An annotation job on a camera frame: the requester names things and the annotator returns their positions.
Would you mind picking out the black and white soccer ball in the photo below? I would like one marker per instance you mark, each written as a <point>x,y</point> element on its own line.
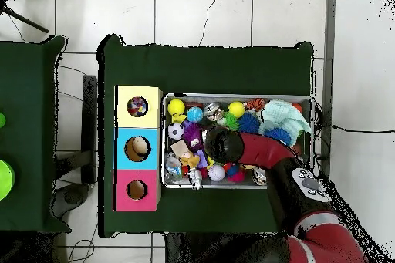
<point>176,131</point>

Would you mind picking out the clear mesh bin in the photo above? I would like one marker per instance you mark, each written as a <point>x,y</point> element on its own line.
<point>179,184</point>

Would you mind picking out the green spiky ball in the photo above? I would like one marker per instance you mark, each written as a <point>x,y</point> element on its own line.
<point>230,121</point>

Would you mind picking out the brown plush teddy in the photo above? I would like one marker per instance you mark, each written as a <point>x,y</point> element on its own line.
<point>189,159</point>

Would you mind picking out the silver toy robot figure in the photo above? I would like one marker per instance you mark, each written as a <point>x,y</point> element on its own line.
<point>195,178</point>

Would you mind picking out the black upright panel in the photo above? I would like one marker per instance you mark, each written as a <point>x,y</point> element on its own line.
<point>89,127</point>

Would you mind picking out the green cloth side table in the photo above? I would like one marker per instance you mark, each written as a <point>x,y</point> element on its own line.
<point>31,121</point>

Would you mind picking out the dark green table cloth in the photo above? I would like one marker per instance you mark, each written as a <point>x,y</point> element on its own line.
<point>203,65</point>

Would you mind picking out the black tripod leg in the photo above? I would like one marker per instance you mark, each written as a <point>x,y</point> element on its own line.
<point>24,19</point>

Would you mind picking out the mint green cloth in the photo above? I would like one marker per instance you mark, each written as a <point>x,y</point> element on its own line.
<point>284,115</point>

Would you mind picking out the yellow ball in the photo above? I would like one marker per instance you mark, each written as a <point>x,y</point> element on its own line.
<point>176,107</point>
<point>236,109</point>

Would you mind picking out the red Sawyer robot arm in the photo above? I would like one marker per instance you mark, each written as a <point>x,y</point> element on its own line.
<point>265,149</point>

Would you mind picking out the bright green cup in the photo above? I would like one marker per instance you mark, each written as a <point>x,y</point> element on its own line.
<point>5,180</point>

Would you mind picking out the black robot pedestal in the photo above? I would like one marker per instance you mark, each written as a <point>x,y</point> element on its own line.
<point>179,249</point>

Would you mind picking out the small globe ball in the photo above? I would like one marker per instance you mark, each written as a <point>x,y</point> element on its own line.
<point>195,115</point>

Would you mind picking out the blue spiky ball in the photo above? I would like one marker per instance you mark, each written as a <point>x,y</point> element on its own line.
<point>278,136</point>
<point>249,123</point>

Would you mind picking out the wooden box with three holes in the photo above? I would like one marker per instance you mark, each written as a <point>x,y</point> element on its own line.
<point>151,164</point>

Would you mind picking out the orange tiger plush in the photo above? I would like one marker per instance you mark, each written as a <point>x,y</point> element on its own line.
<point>255,104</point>

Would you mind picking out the small bright green object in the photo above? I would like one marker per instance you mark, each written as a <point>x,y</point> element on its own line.
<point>2,121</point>

